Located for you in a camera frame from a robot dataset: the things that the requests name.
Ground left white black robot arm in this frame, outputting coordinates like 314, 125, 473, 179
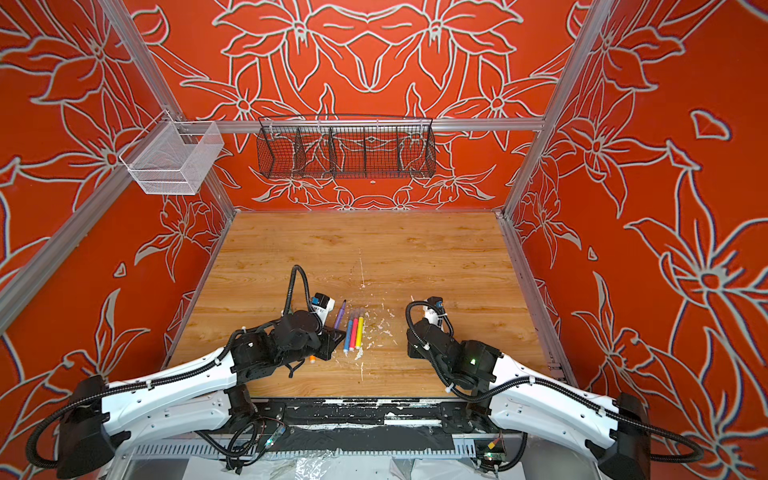
54, 310, 346, 479

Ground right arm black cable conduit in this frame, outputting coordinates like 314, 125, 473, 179
404, 299, 706, 464

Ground blue marker pen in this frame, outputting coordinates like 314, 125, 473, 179
343, 317, 352, 353

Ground pink marker pen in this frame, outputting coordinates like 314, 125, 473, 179
349, 313, 360, 351

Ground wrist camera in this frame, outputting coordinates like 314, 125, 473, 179
424, 296, 445, 324
310, 293, 335, 326

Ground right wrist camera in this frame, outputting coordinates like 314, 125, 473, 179
424, 296, 445, 324

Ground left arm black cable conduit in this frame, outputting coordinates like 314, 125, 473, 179
25, 263, 314, 470

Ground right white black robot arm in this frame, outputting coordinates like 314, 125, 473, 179
407, 319, 651, 479

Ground white slotted cable duct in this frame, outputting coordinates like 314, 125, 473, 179
127, 438, 478, 461

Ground purple marker pen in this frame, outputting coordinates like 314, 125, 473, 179
334, 299, 347, 330

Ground yellow marker pen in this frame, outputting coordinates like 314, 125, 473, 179
355, 312, 365, 351

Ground left base cable bundle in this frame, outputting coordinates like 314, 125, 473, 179
197, 413, 289, 475

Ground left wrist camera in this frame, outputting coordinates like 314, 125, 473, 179
310, 293, 335, 326

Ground black wire mesh basket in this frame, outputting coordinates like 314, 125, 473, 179
256, 115, 437, 180

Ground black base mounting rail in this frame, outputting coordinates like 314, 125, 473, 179
252, 397, 517, 434

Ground white wire mesh basket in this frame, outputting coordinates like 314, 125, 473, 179
118, 117, 224, 196

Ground right base cable connector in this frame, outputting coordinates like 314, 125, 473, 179
474, 430, 528, 475

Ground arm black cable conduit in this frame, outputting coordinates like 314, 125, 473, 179
25, 263, 314, 470
404, 299, 706, 464

